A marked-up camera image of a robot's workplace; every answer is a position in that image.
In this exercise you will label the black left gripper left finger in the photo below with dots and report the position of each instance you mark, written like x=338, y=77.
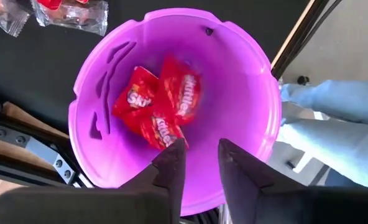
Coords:
x=94, y=208

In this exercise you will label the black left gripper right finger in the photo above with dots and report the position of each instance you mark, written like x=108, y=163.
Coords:
x=280, y=205

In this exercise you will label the clear pack red gummy candy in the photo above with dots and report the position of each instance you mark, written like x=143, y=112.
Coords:
x=78, y=18

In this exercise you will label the person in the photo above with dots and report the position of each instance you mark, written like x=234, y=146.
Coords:
x=342, y=102

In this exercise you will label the purple plastic bucket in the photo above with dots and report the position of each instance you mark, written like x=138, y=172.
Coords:
x=233, y=93

